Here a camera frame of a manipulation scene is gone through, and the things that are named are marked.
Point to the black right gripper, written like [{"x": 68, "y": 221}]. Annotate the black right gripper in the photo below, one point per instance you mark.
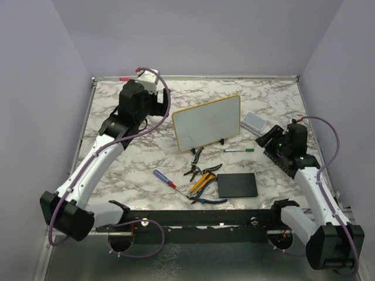
[{"x": 276, "y": 132}]

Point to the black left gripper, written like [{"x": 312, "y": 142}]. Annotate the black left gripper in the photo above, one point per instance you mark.
[{"x": 160, "y": 109}]

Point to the green whiteboard marker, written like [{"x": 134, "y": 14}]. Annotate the green whiteboard marker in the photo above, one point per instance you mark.
[{"x": 238, "y": 150}]

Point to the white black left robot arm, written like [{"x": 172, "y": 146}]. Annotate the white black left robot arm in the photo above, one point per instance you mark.
[{"x": 67, "y": 209}]

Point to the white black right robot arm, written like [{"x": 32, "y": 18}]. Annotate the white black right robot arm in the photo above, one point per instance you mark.
[{"x": 331, "y": 241}]

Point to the yellow framed whiteboard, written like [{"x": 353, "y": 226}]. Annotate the yellow framed whiteboard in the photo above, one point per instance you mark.
[{"x": 207, "y": 123}]

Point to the white square box device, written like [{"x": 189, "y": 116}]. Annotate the white square box device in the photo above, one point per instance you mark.
[{"x": 253, "y": 123}]

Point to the black rectangular pad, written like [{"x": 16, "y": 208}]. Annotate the black rectangular pad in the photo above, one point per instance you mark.
[{"x": 237, "y": 185}]

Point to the blue red screwdriver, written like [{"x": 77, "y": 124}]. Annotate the blue red screwdriver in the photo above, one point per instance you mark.
[{"x": 164, "y": 179}]

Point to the black cutting pliers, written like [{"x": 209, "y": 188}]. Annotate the black cutting pliers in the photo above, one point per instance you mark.
[{"x": 195, "y": 170}]

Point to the yellow black utility knife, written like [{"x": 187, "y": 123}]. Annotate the yellow black utility knife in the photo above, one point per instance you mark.
[{"x": 206, "y": 178}]

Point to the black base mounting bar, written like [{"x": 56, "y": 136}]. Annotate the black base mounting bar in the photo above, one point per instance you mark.
[{"x": 198, "y": 226}]

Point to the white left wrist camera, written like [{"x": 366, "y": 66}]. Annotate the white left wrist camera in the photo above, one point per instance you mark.
[{"x": 148, "y": 79}]

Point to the blue handled pliers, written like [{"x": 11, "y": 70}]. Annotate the blue handled pliers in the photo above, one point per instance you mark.
[{"x": 197, "y": 198}]

